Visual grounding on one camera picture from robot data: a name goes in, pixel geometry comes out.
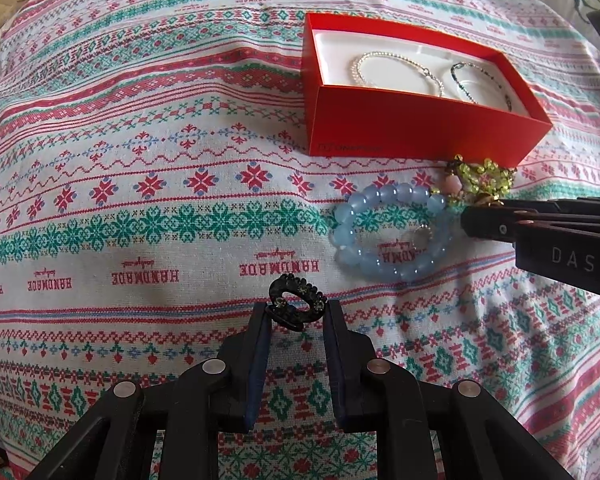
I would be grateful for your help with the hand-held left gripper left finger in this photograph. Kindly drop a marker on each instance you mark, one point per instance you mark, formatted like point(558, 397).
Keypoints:
point(260, 355)

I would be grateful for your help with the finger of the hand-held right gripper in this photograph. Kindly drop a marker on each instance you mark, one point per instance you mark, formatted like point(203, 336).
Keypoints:
point(482, 222)

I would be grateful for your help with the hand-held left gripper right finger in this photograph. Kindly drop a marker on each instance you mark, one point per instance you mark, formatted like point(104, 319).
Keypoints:
point(336, 355)

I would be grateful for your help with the red cardboard box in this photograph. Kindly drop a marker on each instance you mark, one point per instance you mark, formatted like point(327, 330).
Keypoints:
point(420, 120)

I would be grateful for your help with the printed blanket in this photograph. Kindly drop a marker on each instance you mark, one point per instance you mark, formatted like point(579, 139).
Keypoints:
point(130, 160)

